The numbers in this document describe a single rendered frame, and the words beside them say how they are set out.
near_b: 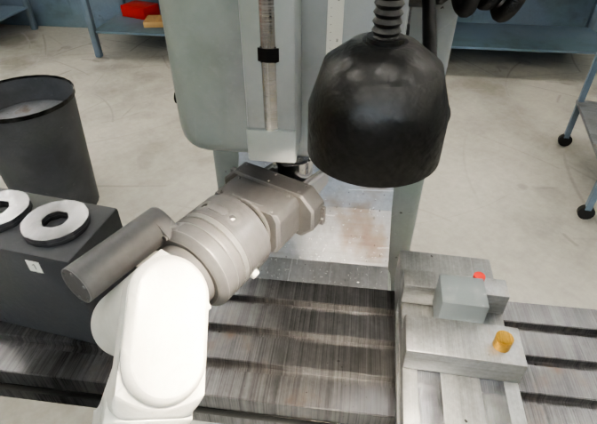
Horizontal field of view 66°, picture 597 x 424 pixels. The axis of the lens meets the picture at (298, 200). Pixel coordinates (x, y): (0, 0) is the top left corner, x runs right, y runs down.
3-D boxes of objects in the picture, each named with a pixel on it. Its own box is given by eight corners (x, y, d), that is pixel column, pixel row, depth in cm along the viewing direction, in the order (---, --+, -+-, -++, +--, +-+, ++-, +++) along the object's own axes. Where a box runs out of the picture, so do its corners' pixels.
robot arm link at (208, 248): (263, 275, 42) (174, 370, 34) (211, 300, 50) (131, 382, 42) (182, 179, 41) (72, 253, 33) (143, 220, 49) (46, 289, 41)
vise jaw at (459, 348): (519, 384, 60) (529, 366, 57) (401, 368, 62) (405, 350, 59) (510, 345, 64) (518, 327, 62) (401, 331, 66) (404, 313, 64)
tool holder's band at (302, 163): (299, 145, 56) (299, 138, 55) (321, 164, 53) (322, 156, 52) (265, 156, 54) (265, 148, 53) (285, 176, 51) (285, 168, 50)
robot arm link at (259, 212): (328, 176, 48) (260, 243, 40) (324, 245, 53) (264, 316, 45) (232, 143, 53) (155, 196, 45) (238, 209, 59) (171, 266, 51)
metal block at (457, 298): (478, 335, 64) (489, 308, 61) (434, 330, 65) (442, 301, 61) (473, 306, 68) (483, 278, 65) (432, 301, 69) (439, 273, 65)
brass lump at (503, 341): (512, 354, 59) (515, 346, 58) (493, 351, 59) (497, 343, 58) (508, 340, 60) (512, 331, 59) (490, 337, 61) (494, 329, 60)
